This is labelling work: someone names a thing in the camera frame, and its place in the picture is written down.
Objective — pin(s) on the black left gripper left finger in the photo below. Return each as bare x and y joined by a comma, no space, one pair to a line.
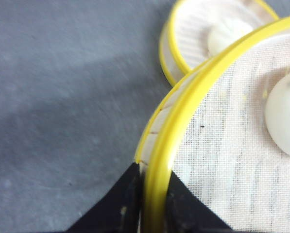
118,211

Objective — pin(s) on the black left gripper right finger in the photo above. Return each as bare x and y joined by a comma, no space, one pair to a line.
184,213

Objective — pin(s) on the steamer basket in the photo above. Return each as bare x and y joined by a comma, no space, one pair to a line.
169,57
164,132

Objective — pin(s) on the white cloth steamer liner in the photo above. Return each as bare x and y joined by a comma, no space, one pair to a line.
227,158

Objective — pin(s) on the bun in right basket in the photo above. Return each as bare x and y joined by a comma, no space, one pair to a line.
224,33

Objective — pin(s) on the white cloth liner far basket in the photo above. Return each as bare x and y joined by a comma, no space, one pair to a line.
193,19

